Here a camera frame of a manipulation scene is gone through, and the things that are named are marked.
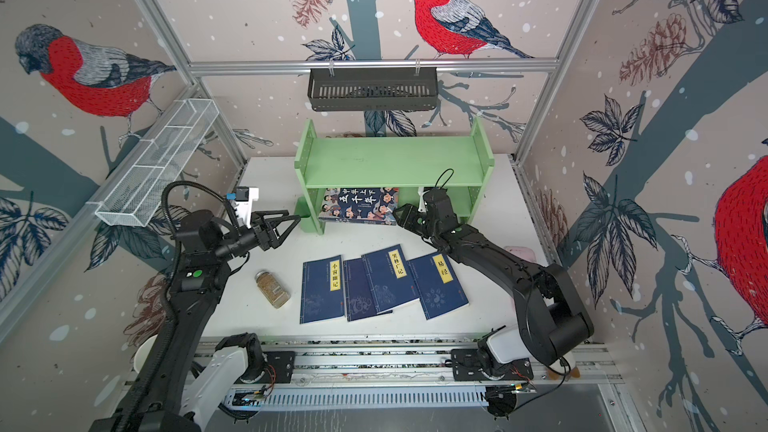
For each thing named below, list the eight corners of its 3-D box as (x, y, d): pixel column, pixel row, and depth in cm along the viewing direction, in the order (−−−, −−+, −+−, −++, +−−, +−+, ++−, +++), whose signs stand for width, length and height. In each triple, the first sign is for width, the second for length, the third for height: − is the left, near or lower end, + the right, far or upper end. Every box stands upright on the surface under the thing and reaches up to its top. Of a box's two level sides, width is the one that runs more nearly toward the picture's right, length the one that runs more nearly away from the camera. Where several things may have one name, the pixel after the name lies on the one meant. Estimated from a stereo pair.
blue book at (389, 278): (376, 313, 83) (376, 311, 82) (361, 258, 94) (360, 255, 93) (419, 299, 86) (419, 296, 84) (399, 246, 97) (399, 243, 95)
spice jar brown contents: (255, 281, 89) (251, 276, 86) (270, 270, 91) (266, 265, 88) (278, 311, 83) (273, 307, 80) (292, 299, 86) (289, 294, 83)
